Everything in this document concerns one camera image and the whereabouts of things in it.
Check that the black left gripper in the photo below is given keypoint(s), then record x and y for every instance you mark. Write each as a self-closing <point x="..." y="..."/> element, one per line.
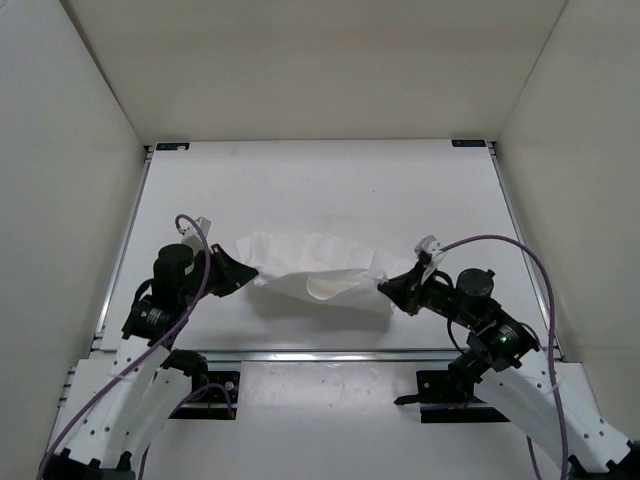
<point x="235" y="272"/>

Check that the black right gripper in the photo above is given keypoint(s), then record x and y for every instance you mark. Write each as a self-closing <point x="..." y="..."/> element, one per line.
<point x="405" y="290"/>

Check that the white pleated skirt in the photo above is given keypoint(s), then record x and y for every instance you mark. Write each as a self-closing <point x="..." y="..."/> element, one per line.
<point x="319" y="280"/>

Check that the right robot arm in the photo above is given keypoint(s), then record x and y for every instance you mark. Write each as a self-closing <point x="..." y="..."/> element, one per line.
<point x="504" y="366"/>

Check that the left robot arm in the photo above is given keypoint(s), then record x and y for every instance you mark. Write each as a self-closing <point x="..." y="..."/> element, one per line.
<point x="149" y="378"/>

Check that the left corner marker tag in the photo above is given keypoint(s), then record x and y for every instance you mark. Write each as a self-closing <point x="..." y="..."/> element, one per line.
<point x="172" y="146"/>

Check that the corner marker tag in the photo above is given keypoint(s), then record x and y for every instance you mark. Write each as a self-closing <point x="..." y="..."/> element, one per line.
<point x="468" y="143"/>
<point x="172" y="146"/>

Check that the right corner marker tag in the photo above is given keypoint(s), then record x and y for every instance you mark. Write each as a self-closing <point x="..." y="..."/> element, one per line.
<point x="468" y="143"/>

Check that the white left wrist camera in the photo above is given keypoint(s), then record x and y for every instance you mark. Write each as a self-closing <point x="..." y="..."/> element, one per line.
<point x="195" y="234"/>

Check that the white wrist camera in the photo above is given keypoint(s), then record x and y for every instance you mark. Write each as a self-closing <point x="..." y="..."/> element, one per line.
<point x="429" y="253"/>
<point x="195" y="234"/>

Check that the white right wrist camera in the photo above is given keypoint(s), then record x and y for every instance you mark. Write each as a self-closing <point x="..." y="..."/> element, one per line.
<point x="429" y="253"/>

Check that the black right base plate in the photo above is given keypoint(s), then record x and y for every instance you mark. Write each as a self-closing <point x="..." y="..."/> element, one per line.
<point x="446" y="399"/>

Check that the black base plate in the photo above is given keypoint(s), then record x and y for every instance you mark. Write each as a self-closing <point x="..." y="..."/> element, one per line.
<point x="218" y="398"/>
<point x="446" y="399"/>

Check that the aluminium front table rail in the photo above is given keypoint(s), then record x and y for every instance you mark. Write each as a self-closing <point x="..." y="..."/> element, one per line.
<point x="331" y="356"/>

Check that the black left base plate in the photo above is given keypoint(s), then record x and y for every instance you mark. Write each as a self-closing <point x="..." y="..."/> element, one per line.
<point x="218" y="398"/>

